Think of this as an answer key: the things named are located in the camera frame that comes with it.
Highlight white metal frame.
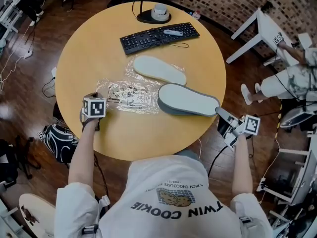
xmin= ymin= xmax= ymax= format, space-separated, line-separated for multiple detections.
xmin=256 ymin=130 xmax=317 ymax=208

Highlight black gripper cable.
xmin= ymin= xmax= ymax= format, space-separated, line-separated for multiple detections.
xmin=207 ymin=144 xmax=230 ymax=178

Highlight grey slipper sole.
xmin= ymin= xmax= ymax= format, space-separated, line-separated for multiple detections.
xmin=157 ymin=83 xmax=220 ymax=118

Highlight clear plastic bag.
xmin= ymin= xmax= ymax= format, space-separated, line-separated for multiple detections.
xmin=95 ymin=77 xmax=161 ymax=115

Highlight person's left forearm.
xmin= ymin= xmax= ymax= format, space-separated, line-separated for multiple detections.
xmin=68 ymin=119 xmax=100 ymax=190

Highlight white oval table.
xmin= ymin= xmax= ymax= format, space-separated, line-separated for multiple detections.
xmin=18 ymin=193 xmax=56 ymax=238

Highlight black round lamp base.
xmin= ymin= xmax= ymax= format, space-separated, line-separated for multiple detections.
xmin=132 ymin=0 xmax=172 ymax=24

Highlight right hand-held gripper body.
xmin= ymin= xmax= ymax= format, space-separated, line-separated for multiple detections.
xmin=217 ymin=115 xmax=261 ymax=150

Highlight white slipper sole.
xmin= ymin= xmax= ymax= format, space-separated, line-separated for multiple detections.
xmin=133 ymin=55 xmax=187 ymax=86

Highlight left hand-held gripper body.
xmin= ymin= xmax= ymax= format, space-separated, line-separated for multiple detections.
xmin=79 ymin=92 xmax=109 ymax=132

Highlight black and white backpack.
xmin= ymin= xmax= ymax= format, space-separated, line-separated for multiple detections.
xmin=42 ymin=123 xmax=80 ymax=164

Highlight white side table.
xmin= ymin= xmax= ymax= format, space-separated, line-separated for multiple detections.
xmin=226 ymin=7 xmax=299 ymax=66

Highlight black mesh office chair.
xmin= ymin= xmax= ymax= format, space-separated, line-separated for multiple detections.
xmin=0 ymin=135 xmax=42 ymax=187

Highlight white tape roll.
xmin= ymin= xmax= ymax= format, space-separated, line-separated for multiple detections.
xmin=151 ymin=7 xmax=170 ymax=21

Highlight thin black cord loop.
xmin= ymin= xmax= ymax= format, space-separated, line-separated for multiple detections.
xmin=158 ymin=40 xmax=190 ymax=49

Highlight person's grey shorts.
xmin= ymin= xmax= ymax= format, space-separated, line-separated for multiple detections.
xmin=177 ymin=149 xmax=201 ymax=161

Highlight black keyboard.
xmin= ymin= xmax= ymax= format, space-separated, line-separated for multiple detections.
xmin=119 ymin=22 xmax=201 ymax=56

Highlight silver chair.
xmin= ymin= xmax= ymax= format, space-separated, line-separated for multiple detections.
xmin=279 ymin=105 xmax=317 ymax=128

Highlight slim white remote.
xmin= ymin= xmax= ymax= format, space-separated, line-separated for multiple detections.
xmin=162 ymin=29 xmax=184 ymax=37

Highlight person's white printed t-shirt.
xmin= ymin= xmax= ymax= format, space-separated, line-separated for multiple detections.
xmin=53 ymin=154 xmax=273 ymax=238

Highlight small brown object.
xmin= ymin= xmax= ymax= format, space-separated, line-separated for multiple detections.
xmin=20 ymin=205 xmax=40 ymax=226

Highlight person's right forearm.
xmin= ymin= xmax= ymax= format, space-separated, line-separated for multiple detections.
xmin=231 ymin=134 xmax=254 ymax=197

